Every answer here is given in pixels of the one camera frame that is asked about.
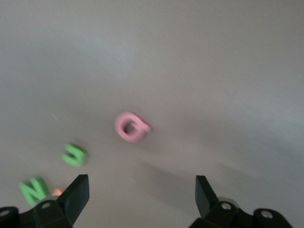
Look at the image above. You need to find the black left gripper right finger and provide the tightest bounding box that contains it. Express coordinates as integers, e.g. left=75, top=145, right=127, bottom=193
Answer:
left=190, top=175, right=294, bottom=228

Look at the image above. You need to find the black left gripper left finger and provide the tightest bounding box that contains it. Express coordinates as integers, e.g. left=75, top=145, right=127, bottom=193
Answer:
left=0, top=174, right=90, bottom=228

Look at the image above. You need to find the green foam letter N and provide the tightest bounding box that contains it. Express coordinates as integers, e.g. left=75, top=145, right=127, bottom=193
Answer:
left=19, top=176, right=52, bottom=206

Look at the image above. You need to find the green foam letter u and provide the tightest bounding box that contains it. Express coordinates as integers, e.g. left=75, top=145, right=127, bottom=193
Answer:
left=61, top=142, right=88, bottom=168

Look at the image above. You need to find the pink foam letter Q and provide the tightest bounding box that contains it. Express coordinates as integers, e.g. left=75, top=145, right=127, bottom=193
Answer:
left=114, top=111, right=152, bottom=143

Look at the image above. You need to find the orange foam letter E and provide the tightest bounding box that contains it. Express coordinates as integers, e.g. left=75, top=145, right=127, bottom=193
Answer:
left=51, top=187, right=66, bottom=197

